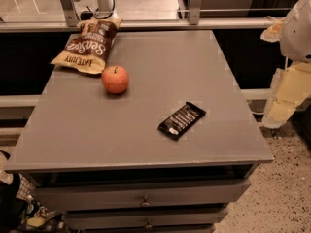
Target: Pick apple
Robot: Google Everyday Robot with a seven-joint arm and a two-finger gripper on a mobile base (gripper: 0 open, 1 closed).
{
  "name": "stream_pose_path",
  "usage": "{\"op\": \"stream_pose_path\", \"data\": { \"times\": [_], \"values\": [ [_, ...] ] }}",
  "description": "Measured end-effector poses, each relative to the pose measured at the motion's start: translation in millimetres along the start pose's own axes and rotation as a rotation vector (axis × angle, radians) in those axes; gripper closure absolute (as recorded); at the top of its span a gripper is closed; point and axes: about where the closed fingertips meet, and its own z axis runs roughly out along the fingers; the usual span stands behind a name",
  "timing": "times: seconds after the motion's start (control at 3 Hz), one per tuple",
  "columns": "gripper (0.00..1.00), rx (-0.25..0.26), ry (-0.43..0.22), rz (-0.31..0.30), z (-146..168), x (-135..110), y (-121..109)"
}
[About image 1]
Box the grey drawer cabinet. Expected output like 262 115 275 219
6 31 272 233

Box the upper drawer knob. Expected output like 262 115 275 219
140 196 151 207

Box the drawer knob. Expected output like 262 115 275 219
140 196 151 207
144 220 153 229

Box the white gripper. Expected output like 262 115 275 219
260 0 311 129

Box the red apple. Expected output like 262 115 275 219
101 66 129 94

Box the brown chip bag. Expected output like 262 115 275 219
52 18 121 75

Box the black candy bar wrapper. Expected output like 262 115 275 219
157 102 206 140

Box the lower drawer knob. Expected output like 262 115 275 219
144 220 153 229

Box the clutter pile on floor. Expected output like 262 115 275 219
0 151 70 233

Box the metal railing frame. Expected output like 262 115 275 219
0 0 297 96

